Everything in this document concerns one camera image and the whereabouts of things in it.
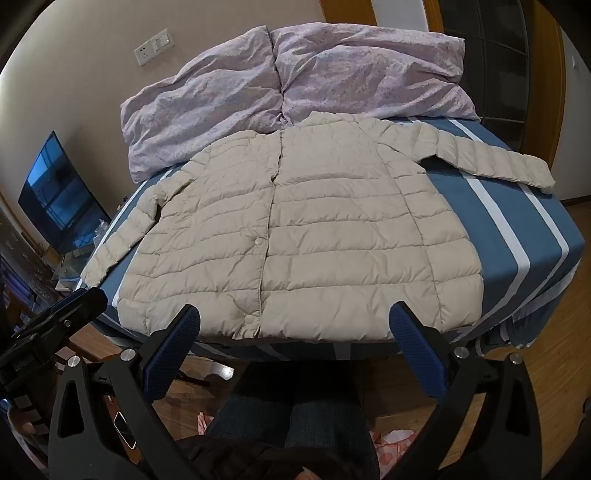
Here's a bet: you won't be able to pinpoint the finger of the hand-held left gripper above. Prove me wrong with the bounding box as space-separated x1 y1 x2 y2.
18 286 108 340

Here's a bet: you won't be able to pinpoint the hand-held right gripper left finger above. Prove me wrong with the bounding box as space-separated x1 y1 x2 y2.
48 304 201 480

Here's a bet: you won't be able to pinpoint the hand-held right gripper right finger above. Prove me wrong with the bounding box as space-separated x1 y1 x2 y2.
389 301 543 480

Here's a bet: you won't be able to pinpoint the beige puffer jacket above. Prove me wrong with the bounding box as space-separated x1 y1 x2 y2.
81 111 556 342

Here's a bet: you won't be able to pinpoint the person's left hand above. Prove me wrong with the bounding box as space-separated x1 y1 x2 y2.
0 399 49 444

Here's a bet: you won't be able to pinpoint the glass desk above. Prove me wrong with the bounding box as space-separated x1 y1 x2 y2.
46 244 100 296

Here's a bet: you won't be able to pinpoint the wooden shelf unit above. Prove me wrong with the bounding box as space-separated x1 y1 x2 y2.
0 194 51 324

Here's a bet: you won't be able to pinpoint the black smartphone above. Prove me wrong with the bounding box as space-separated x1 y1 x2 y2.
112 411 138 450

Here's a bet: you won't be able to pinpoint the pink printed bag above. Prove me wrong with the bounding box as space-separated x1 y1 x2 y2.
369 427 422 480

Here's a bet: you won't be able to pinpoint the black television screen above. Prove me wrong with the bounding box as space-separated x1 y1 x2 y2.
17 130 112 254

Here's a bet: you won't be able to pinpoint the person's legs in jeans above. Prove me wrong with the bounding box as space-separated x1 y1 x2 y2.
208 362 375 455

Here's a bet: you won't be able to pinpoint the blue white striped bed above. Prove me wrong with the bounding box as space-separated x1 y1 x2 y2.
81 115 583 365

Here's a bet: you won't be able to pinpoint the lilac floral duvet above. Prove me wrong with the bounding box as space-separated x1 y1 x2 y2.
120 25 481 183

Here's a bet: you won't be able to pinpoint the dark glass door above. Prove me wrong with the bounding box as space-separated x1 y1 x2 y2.
438 0 532 139

